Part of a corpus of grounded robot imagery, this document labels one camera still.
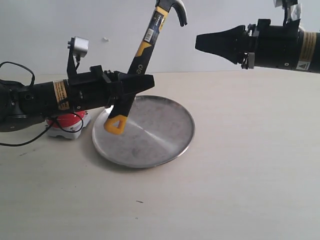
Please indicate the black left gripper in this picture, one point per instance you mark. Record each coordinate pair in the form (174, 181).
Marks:
(93, 89)

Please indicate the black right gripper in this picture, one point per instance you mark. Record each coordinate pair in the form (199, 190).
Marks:
(261, 45)

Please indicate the black yellow claw hammer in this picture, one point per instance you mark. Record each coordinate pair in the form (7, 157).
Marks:
(117, 119)

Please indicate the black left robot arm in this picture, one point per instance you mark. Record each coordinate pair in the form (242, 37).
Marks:
(22, 106)

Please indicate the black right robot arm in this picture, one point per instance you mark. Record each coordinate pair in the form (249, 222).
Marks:
(309, 55)

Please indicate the red dome push button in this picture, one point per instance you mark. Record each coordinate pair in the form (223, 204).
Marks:
(68, 126)

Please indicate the round steel plate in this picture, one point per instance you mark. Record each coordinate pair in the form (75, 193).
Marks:
(158, 130)

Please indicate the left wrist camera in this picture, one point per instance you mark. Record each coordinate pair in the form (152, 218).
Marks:
(78, 48)

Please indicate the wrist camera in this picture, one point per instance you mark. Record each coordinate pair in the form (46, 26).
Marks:
(292, 10)
(78, 48)

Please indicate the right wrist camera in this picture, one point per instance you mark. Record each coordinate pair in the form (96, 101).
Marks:
(292, 10)

